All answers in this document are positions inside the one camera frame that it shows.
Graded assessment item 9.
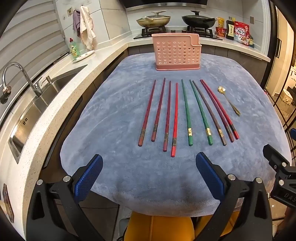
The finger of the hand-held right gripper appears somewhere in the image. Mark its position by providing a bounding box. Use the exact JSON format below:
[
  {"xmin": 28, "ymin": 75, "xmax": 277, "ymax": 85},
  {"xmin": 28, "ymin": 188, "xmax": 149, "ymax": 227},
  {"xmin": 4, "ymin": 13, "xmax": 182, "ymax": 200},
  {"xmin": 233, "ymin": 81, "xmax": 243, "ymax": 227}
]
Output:
[{"xmin": 263, "ymin": 144, "xmax": 289, "ymax": 171}]

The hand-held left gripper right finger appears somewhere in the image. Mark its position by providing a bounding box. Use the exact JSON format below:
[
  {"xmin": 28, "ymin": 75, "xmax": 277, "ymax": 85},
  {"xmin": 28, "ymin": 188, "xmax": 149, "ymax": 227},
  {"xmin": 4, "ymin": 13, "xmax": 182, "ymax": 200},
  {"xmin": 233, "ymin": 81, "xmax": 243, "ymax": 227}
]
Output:
[{"xmin": 196, "ymin": 152, "xmax": 274, "ymax": 241}]

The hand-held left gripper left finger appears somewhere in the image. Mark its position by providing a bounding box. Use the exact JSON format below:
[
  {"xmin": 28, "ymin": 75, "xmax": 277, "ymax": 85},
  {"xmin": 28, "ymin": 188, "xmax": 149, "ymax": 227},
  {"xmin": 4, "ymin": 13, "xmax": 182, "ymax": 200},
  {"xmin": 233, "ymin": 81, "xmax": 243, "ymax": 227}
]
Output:
[{"xmin": 26, "ymin": 154, "xmax": 103, "ymax": 241}]

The dark maroon chopstick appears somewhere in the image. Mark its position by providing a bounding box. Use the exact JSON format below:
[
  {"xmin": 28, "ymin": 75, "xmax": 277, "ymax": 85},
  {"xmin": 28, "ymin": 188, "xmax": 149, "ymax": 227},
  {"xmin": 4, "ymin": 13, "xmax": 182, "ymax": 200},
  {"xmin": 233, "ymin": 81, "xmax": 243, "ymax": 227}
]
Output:
[{"xmin": 200, "ymin": 80, "xmax": 234, "ymax": 143}]

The brown chopstick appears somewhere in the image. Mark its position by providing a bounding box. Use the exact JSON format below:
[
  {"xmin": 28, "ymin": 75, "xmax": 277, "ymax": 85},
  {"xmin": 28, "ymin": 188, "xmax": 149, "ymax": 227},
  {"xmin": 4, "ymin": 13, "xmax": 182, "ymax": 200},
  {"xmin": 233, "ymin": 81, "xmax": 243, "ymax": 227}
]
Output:
[{"xmin": 192, "ymin": 81, "xmax": 227, "ymax": 146}]

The bright red chopstick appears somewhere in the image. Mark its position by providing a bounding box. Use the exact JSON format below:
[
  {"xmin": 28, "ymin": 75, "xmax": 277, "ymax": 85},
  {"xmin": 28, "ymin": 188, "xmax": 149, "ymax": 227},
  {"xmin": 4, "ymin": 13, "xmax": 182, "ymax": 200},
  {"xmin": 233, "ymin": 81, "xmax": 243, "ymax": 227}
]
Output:
[{"xmin": 171, "ymin": 83, "xmax": 178, "ymax": 157}]

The red chopstick with black band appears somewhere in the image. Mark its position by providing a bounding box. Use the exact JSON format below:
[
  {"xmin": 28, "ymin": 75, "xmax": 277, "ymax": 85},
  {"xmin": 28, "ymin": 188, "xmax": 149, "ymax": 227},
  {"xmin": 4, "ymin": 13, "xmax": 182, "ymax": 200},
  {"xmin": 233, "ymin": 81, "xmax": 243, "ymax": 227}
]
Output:
[{"xmin": 202, "ymin": 79, "xmax": 239, "ymax": 140}]

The gold flower spoon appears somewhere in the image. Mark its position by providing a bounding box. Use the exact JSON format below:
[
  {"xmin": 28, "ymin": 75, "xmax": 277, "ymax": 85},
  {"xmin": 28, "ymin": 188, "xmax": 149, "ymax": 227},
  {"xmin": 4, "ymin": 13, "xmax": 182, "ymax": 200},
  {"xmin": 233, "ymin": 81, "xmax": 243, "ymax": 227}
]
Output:
[{"xmin": 217, "ymin": 86, "xmax": 241, "ymax": 116}]

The dark red chopstick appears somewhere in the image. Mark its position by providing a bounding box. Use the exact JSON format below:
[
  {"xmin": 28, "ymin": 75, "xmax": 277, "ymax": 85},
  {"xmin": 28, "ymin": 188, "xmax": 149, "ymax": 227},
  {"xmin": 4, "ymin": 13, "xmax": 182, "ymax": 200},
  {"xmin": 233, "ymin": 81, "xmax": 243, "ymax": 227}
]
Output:
[
  {"xmin": 151, "ymin": 78, "xmax": 166, "ymax": 142},
  {"xmin": 138, "ymin": 80, "xmax": 156, "ymax": 146}
]

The pink perforated utensil holder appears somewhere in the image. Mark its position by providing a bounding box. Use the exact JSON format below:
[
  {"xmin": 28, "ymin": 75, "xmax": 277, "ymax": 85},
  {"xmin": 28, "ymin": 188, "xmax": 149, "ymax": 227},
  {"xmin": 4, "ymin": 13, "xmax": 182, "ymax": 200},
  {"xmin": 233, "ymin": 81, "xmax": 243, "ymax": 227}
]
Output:
[{"xmin": 152, "ymin": 33, "xmax": 202, "ymax": 71}]

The green chopstick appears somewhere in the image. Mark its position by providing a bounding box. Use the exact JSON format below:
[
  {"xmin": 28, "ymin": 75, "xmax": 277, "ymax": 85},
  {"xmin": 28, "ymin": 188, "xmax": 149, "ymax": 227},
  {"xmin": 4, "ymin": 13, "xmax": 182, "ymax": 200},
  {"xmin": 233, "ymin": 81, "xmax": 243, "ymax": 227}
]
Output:
[
  {"xmin": 189, "ymin": 79, "xmax": 213, "ymax": 146},
  {"xmin": 181, "ymin": 79, "xmax": 193, "ymax": 146}
]

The yellow stool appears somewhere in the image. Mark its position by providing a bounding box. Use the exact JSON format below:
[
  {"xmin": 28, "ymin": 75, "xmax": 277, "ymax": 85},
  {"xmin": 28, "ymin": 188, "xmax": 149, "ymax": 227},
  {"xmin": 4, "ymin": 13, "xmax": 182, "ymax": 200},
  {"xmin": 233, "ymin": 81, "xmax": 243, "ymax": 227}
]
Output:
[{"xmin": 124, "ymin": 212, "xmax": 241, "ymax": 241}]

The blue-grey plush mat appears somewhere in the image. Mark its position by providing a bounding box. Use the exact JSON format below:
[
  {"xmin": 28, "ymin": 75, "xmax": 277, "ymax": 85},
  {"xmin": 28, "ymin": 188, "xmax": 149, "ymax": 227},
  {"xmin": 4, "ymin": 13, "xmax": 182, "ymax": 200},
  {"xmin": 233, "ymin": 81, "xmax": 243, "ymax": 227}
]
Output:
[{"xmin": 60, "ymin": 53, "xmax": 292, "ymax": 217}]

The stainless steel sink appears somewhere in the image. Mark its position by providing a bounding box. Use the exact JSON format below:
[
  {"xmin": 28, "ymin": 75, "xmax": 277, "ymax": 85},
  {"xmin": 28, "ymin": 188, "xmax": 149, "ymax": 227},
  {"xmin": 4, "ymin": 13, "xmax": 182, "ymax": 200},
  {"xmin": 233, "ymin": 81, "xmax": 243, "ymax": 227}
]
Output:
[{"xmin": 0, "ymin": 65, "xmax": 88, "ymax": 164}]

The black framed glass door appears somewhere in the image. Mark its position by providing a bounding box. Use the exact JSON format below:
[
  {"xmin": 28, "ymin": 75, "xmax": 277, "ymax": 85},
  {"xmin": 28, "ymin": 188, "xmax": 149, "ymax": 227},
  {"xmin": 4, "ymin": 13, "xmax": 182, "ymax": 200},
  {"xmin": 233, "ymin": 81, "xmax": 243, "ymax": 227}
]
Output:
[{"xmin": 264, "ymin": 0, "xmax": 296, "ymax": 142}]

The white plate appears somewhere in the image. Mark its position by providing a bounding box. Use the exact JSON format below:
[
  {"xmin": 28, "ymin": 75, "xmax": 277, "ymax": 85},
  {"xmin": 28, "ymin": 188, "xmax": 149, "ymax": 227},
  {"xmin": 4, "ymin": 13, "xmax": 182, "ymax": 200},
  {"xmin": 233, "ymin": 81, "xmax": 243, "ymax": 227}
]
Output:
[{"xmin": 72, "ymin": 50, "xmax": 96, "ymax": 62}]

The green dish soap bottle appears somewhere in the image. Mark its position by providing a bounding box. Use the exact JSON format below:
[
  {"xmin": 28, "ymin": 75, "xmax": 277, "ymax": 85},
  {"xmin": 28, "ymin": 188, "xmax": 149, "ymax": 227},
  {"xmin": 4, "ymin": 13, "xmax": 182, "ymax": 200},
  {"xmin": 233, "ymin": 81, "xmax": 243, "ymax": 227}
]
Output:
[{"xmin": 69, "ymin": 38, "xmax": 81, "ymax": 58}]

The red and white cereal bag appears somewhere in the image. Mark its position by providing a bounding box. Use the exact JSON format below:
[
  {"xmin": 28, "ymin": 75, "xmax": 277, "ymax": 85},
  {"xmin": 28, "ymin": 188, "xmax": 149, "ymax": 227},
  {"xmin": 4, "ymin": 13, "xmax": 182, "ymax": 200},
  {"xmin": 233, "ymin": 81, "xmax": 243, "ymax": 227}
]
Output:
[{"xmin": 234, "ymin": 21, "xmax": 251, "ymax": 45}]

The chrome faucet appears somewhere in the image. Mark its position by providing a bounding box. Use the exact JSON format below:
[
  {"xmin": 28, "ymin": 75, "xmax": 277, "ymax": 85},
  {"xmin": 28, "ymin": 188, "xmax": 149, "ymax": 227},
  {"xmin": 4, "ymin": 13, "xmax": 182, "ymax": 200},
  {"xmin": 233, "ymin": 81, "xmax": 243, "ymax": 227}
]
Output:
[{"xmin": 0, "ymin": 62, "xmax": 43, "ymax": 105}]

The dark sauce bottle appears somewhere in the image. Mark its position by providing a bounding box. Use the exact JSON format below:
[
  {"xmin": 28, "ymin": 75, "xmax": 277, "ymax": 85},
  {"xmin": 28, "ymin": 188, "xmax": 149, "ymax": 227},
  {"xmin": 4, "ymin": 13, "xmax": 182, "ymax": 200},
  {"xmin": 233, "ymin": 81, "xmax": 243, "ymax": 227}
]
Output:
[{"xmin": 226, "ymin": 20, "xmax": 235, "ymax": 41}]

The black gas stove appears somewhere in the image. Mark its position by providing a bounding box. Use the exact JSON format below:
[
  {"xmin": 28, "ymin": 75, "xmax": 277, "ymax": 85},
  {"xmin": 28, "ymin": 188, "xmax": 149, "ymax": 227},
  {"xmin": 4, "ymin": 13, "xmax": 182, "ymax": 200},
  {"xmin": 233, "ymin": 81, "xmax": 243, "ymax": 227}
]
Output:
[{"xmin": 133, "ymin": 25, "xmax": 223, "ymax": 41}]

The cream hanging towel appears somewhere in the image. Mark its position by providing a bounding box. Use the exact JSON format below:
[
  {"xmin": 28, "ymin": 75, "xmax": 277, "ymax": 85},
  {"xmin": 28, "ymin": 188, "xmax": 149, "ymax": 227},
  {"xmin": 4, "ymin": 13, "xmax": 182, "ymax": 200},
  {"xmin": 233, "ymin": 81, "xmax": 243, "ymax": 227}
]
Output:
[{"xmin": 80, "ymin": 6, "xmax": 97, "ymax": 50}]

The purple hanging cloth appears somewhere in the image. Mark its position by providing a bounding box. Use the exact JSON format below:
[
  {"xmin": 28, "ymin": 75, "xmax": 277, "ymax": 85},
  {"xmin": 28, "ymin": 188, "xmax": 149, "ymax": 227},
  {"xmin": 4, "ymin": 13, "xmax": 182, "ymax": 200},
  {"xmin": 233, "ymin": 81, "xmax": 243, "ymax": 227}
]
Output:
[{"xmin": 73, "ymin": 10, "xmax": 82, "ymax": 37}]

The window blind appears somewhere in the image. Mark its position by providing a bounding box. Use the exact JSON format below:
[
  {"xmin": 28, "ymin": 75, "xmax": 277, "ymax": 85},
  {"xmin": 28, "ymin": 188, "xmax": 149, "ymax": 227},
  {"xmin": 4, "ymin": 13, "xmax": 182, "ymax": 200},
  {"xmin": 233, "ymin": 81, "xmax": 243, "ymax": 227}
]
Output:
[{"xmin": 0, "ymin": 0, "xmax": 68, "ymax": 70}]

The black wok with lid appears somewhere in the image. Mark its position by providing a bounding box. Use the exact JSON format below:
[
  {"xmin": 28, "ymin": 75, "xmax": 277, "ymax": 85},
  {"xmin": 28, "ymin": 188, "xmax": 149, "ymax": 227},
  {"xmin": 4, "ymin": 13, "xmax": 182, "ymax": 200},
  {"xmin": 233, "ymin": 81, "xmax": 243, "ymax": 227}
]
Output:
[{"xmin": 181, "ymin": 10, "xmax": 218, "ymax": 29}]

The beige pan with lid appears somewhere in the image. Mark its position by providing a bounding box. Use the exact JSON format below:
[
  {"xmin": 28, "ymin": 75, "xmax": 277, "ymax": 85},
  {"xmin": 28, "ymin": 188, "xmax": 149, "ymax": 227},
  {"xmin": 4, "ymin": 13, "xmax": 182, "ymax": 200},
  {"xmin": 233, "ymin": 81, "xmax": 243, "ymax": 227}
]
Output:
[{"xmin": 136, "ymin": 11, "xmax": 171, "ymax": 29}]

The black range hood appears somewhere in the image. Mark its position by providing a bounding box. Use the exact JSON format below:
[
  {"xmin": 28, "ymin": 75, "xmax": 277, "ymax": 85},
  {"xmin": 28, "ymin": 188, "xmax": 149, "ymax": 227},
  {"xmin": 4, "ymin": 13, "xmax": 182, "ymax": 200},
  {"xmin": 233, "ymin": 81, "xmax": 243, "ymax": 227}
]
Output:
[{"xmin": 121, "ymin": 0, "xmax": 208, "ymax": 10}]

